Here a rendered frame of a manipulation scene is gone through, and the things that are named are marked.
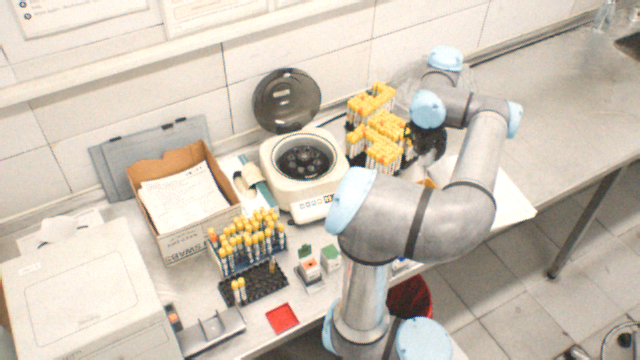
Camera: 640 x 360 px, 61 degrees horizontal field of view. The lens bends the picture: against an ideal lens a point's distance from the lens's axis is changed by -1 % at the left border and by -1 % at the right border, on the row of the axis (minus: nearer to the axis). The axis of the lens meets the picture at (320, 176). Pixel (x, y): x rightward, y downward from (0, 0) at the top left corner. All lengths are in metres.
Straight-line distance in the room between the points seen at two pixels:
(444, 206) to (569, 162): 1.21
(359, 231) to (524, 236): 2.11
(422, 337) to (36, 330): 0.76
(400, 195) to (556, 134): 1.32
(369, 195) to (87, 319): 0.65
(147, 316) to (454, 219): 0.66
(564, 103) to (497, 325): 0.99
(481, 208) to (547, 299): 1.88
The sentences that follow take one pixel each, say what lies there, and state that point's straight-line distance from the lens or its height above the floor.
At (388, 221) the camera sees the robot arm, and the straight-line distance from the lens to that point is 0.80.
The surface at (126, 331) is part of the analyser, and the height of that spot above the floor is 1.15.
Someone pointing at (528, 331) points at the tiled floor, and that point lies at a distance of 2.60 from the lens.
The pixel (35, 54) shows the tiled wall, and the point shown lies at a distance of 1.47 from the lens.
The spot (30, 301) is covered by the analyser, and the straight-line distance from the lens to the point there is 1.27.
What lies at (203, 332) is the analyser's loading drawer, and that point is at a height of 0.95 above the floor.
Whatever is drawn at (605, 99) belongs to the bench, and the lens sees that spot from 2.32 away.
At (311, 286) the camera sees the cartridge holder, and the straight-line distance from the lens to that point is 1.49.
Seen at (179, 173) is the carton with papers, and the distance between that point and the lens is 1.73.
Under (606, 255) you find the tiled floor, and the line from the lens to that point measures 2.98.
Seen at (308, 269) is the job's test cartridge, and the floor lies 0.95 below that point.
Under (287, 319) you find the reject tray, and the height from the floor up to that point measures 0.88.
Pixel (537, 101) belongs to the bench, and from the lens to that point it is 2.19.
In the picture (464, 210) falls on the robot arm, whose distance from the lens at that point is 0.83.
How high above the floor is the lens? 2.17
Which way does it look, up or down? 48 degrees down
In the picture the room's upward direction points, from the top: 2 degrees clockwise
